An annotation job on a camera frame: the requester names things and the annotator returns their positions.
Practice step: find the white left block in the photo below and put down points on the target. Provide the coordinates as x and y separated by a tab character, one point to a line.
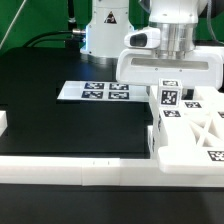
3	122

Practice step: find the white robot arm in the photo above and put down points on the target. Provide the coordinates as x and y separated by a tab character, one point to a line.
162	48

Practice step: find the white chair back frame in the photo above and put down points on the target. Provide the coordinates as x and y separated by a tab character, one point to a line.
189	139

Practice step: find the white front rail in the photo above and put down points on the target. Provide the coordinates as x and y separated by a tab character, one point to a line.
96	172

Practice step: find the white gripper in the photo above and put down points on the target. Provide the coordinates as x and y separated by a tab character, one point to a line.
144	63

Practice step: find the white tagged cube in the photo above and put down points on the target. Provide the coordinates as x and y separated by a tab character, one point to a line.
169	92

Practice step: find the thin grey rod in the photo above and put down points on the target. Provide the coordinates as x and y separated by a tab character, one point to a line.
2	42

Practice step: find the white chair seat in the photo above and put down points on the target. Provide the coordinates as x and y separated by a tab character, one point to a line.
151	141

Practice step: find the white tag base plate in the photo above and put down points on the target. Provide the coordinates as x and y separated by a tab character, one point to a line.
102	91

